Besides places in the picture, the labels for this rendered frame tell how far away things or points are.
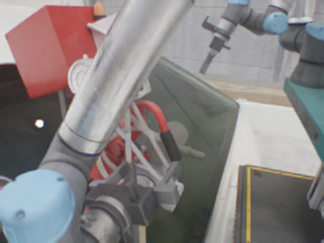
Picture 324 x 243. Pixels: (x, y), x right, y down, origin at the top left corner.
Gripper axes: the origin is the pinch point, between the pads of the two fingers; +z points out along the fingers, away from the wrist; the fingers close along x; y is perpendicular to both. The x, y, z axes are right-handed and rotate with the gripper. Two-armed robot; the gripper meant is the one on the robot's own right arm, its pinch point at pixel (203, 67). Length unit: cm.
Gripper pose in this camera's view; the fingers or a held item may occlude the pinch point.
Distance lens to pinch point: 97.2
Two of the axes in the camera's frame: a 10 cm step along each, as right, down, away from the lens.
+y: 8.8, 4.7, -0.3
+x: 1.9, -3.0, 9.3
